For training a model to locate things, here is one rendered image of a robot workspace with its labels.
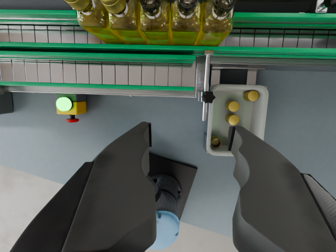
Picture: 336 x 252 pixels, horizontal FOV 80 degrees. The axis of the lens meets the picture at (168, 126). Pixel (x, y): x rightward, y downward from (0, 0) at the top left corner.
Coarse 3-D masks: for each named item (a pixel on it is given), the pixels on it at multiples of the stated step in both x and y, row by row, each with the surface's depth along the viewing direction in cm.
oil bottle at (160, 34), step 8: (160, 0) 35; (168, 0) 36; (168, 8) 36; (144, 16) 35; (160, 16) 35; (168, 16) 36; (144, 24) 36; (152, 24) 36; (160, 24) 36; (168, 24) 37; (144, 32) 38; (152, 32) 38; (160, 32) 38; (168, 32) 39; (152, 40) 44; (160, 40) 44; (168, 40) 44
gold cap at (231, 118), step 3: (228, 114) 67; (231, 114) 65; (234, 114) 65; (225, 117) 69; (228, 117) 65; (231, 117) 65; (234, 117) 65; (237, 117) 65; (228, 120) 65; (231, 120) 65; (234, 120) 65; (237, 120) 65; (231, 123) 65; (234, 123) 65
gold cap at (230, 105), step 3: (228, 102) 66; (231, 102) 64; (234, 102) 64; (237, 102) 64; (225, 105) 68; (228, 105) 64; (231, 105) 64; (234, 105) 64; (237, 105) 64; (228, 108) 64; (231, 108) 64; (234, 108) 64; (237, 108) 64
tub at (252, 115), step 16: (224, 96) 68; (240, 96) 68; (208, 112) 62; (224, 112) 69; (240, 112) 69; (256, 112) 65; (208, 128) 63; (224, 128) 70; (256, 128) 65; (208, 144) 64; (224, 144) 71
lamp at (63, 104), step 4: (60, 100) 63; (64, 100) 63; (68, 100) 64; (56, 104) 63; (60, 104) 63; (64, 104) 63; (68, 104) 63; (72, 104) 65; (60, 108) 63; (64, 108) 63; (68, 108) 64
